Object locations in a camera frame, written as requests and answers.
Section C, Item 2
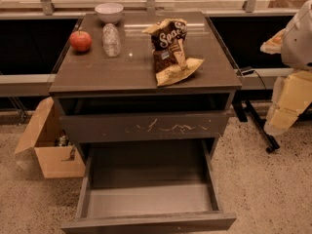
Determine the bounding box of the red apple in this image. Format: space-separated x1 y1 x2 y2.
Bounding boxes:
69 30 92 53

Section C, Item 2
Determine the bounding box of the black wheeled stand base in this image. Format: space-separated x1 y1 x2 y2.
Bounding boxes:
232 98 280 153

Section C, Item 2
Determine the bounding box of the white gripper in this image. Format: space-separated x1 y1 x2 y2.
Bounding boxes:
264 71 312 137

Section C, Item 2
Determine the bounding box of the closed middle drawer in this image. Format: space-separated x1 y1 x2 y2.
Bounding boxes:
60 112 228 143

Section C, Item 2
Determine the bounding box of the brown chip bag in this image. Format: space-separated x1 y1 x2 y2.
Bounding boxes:
142 19 204 87

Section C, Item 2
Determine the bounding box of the metal can in box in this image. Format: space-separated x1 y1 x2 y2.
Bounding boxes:
56 135 69 146

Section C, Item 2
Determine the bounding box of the cardboard box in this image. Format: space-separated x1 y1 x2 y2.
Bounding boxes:
15 97 85 178

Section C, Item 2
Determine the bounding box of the white ceramic bowl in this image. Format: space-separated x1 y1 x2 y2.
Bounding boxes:
95 3 124 24

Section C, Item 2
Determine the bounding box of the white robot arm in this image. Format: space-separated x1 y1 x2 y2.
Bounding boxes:
260 0 312 137

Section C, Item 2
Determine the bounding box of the open bottom drawer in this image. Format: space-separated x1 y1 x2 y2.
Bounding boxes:
61 139 236 234

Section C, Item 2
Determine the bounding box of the dark brown drawer cabinet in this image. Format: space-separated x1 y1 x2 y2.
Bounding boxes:
48 11 243 234

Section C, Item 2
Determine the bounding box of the clear plastic water bottle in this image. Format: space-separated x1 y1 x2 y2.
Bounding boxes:
102 23 121 58

